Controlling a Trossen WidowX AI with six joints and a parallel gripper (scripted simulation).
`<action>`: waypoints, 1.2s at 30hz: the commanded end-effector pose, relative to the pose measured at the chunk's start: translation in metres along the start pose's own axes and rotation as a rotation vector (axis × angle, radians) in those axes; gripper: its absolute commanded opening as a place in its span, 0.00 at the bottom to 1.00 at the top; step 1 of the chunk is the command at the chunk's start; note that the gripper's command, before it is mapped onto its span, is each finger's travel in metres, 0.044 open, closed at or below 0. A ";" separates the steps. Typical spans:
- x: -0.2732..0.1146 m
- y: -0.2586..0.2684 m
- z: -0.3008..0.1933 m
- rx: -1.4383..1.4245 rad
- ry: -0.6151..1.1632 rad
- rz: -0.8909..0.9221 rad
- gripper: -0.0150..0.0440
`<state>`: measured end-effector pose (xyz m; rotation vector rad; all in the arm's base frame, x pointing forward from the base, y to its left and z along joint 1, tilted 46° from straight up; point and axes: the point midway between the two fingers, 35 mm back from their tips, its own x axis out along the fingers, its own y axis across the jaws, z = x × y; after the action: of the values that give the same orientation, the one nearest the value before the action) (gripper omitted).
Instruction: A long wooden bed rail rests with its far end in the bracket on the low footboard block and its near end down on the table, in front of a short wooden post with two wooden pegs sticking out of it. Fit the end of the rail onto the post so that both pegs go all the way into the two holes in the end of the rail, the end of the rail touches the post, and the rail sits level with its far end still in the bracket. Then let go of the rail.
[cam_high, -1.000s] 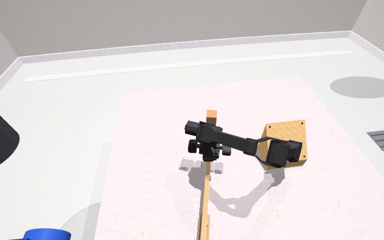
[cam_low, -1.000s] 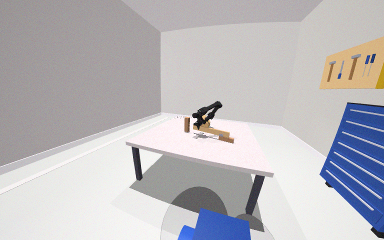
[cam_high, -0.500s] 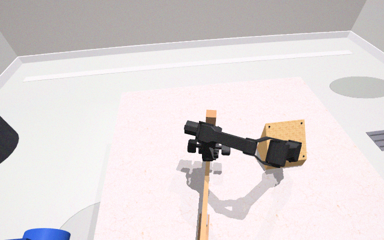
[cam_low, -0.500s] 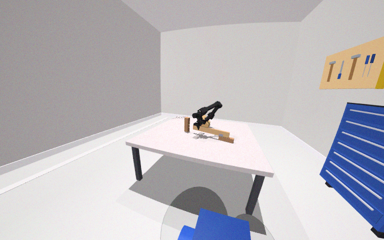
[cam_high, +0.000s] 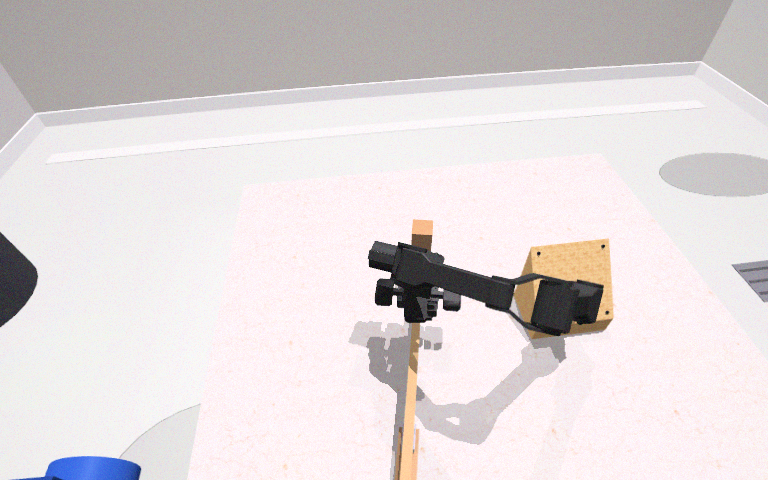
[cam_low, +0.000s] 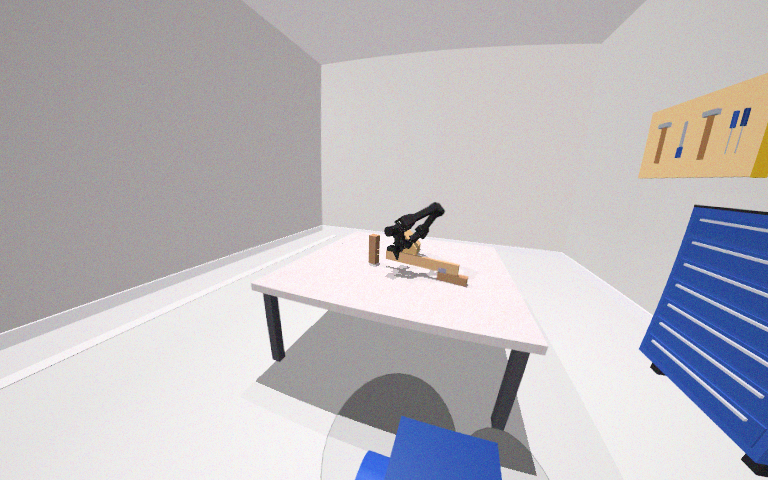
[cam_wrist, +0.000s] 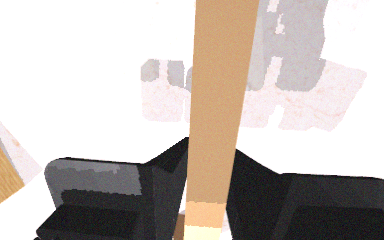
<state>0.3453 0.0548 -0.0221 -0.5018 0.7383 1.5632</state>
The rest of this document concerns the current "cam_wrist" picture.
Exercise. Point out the long tan wooden rail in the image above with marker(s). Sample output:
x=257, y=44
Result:
x=223, y=38

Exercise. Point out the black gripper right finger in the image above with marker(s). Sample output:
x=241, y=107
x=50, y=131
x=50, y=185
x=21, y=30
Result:
x=261, y=201

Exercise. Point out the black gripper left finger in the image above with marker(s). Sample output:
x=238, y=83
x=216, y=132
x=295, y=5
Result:
x=154, y=188

